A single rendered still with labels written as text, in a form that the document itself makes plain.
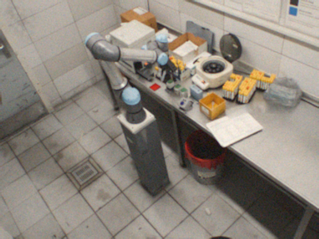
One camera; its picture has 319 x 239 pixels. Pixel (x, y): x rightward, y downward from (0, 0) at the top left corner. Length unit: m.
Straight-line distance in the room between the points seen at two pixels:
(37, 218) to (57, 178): 0.43
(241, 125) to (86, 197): 1.63
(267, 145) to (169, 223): 1.14
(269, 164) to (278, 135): 0.24
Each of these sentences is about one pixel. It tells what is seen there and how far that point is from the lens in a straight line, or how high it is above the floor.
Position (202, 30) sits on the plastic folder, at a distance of 2.70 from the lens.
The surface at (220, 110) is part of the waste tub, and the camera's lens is 2.15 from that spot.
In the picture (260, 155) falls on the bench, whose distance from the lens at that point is 1.97.
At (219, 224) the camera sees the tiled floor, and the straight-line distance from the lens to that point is 2.69.
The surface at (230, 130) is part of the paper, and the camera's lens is 2.07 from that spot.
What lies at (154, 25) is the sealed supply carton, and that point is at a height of 0.97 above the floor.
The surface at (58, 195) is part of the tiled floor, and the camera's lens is 3.15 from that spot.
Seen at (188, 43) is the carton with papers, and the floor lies 0.94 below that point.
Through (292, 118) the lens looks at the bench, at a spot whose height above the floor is 0.87.
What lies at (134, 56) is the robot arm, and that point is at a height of 1.40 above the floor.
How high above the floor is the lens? 2.45
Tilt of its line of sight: 46 degrees down
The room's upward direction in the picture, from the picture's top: 12 degrees counter-clockwise
